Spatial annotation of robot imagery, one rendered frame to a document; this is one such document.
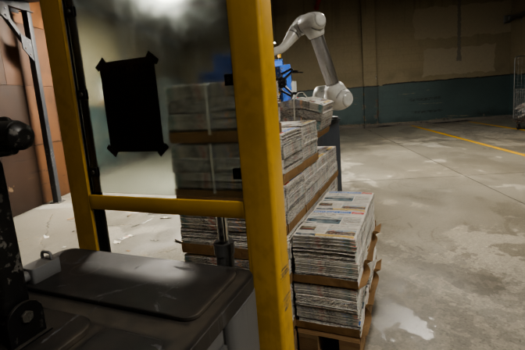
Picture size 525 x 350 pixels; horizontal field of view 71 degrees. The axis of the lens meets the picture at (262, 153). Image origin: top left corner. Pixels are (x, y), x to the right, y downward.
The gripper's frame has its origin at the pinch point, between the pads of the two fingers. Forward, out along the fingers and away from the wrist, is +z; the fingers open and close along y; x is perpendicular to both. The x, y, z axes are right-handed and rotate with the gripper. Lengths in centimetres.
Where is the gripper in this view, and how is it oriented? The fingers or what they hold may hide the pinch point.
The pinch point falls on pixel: (301, 82)
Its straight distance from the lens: 261.6
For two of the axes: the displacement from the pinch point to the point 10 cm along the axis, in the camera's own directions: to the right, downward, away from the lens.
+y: 0.1, 9.8, 2.0
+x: -4.2, 1.9, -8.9
